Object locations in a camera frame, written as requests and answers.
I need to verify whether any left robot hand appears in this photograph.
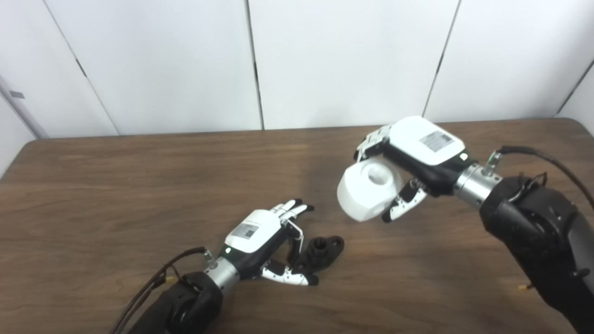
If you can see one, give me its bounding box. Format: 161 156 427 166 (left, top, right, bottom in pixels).
223 199 319 287

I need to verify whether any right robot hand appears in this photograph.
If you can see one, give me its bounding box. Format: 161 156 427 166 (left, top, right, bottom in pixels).
355 116 476 223

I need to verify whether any black flanged holder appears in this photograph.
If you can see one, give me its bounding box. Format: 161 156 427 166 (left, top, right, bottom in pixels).
290 236 345 274

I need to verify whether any round white cylinder piece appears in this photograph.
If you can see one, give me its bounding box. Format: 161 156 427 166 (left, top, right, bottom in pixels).
337 155 404 222

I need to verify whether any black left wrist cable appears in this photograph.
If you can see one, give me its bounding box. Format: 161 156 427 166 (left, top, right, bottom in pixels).
110 247 219 334

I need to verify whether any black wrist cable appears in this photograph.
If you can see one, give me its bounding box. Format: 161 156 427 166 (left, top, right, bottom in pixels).
483 146 594 209
110 247 219 334

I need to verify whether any thin left arm wire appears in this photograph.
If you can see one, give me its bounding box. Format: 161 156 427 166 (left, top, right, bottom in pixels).
123 264 179 325

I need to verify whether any thin arm wire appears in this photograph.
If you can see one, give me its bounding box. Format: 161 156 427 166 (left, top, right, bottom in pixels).
508 172 548 202
123 264 179 325

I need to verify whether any thin right arm wire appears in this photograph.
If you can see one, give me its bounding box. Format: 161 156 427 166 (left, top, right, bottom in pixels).
508 172 548 202

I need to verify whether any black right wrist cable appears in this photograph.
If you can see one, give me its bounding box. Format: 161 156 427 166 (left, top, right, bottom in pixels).
483 146 594 209

